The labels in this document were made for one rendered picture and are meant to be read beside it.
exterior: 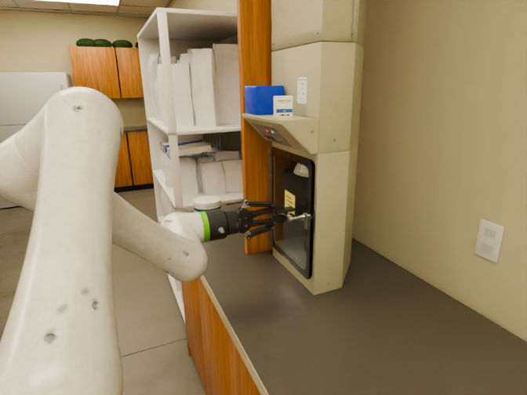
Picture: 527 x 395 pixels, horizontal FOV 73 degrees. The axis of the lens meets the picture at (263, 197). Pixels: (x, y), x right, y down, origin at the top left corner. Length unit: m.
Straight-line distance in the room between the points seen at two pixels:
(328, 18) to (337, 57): 0.10
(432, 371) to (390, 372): 0.10
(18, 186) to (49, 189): 0.20
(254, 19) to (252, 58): 0.12
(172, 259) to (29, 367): 0.53
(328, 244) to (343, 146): 0.31
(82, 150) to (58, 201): 0.09
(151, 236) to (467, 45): 1.01
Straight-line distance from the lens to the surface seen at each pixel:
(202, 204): 1.66
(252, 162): 1.37
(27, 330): 0.45
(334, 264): 1.22
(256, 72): 1.35
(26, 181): 0.73
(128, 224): 0.82
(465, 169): 1.25
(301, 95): 1.13
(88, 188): 0.54
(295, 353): 1.01
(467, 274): 1.32
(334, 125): 1.07
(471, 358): 1.12
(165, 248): 0.88
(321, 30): 1.05
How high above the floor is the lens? 1.60
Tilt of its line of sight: 17 degrees down
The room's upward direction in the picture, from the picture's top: 1 degrees counter-clockwise
